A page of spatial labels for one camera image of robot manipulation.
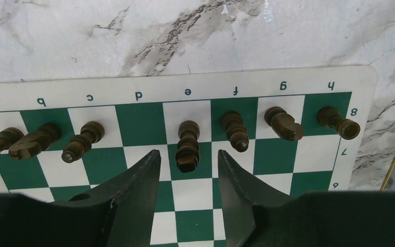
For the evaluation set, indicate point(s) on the dark brown chess piece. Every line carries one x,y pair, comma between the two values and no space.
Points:
90,133

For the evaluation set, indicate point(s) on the green and white chessboard mat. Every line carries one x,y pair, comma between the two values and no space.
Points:
140,114

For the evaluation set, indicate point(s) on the dark brown king piece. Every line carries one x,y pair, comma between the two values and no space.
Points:
187,156

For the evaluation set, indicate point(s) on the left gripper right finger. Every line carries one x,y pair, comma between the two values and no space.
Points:
256,214

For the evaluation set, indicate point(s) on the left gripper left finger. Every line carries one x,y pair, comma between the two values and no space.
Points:
118,212

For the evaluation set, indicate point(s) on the dark brown rook piece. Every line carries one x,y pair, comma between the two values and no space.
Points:
330,117

